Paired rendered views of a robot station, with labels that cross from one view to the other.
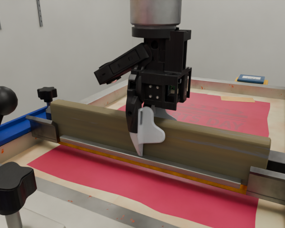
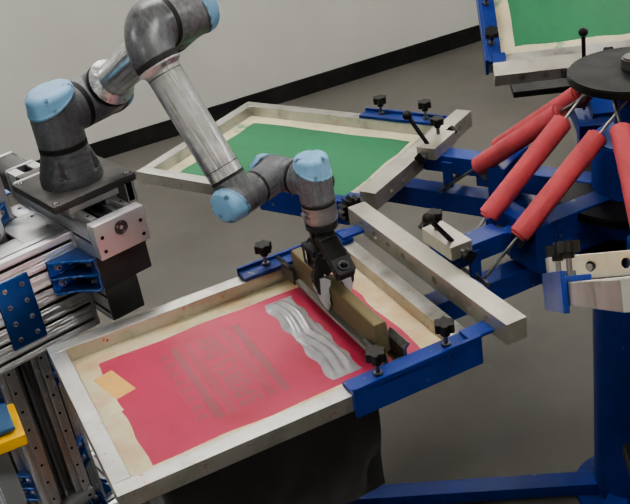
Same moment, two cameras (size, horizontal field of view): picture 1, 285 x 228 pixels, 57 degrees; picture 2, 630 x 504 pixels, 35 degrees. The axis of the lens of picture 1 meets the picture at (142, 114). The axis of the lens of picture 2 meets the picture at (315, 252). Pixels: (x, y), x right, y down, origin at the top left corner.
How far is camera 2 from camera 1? 2.41 m
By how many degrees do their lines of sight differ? 115
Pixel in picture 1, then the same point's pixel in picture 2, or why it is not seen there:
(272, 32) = not seen: outside the picture
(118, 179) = not seen: hidden behind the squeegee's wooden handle
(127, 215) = (386, 277)
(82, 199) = (402, 289)
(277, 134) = (195, 320)
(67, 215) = (417, 252)
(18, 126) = (417, 357)
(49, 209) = (423, 255)
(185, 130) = not seen: hidden behind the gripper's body
